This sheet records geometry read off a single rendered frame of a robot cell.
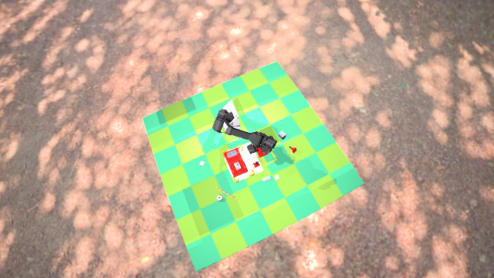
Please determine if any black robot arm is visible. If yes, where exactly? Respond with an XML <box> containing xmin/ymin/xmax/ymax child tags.
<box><xmin>212</xmin><ymin>109</ymin><xmax>277</xmax><ymax>154</ymax></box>

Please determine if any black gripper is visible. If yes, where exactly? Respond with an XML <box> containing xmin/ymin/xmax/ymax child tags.
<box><xmin>247</xmin><ymin>144</ymin><xmax>260</xmax><ymax>154</ymax></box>

